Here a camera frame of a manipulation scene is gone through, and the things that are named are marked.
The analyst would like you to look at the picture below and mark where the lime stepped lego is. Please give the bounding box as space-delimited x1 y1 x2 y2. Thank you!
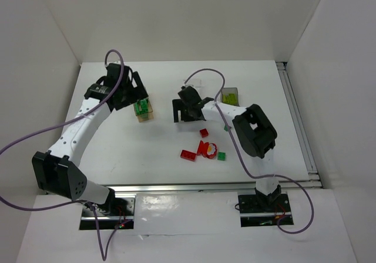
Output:
222 96 238 106

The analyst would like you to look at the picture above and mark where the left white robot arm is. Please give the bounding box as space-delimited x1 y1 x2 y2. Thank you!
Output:
32 63 148 214

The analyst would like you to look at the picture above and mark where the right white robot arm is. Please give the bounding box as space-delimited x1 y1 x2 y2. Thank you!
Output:
172 86 281 205

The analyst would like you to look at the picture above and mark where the green lego under plate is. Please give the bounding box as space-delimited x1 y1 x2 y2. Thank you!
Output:
133 98 150 116

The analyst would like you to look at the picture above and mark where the small red square lego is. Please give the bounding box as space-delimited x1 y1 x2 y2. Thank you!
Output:
199 129 209 138

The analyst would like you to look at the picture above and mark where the clear plastic container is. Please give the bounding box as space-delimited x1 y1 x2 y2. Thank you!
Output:
184 78 202 92

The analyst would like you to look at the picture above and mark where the grey translucent container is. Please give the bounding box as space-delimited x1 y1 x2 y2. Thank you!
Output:
221 87 239 106

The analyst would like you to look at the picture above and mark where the red flower lego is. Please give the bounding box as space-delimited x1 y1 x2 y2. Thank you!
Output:
196 141 218 159

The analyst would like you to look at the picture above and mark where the red rectangular lego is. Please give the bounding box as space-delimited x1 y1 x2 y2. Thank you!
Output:
180 150 196 161

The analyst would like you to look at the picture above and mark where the green lego near flower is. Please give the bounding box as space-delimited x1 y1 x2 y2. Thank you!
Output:
217 152 226 161

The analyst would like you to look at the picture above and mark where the aluminium rail front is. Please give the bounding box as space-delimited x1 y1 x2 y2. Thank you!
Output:
110 178 323 193

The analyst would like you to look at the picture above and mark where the aluminium rail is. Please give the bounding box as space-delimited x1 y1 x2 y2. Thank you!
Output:
276 62 320 181
110 178 323 193

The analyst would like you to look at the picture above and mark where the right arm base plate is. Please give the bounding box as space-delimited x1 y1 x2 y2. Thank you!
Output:
234 194 294 227

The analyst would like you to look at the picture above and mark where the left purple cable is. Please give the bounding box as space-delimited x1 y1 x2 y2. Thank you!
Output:
0 49 126 261

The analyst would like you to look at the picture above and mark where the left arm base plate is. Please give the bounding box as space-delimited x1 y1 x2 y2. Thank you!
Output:
79 194 136 231

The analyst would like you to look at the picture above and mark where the aluminium rail right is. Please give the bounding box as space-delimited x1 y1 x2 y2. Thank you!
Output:
276 62 320 181

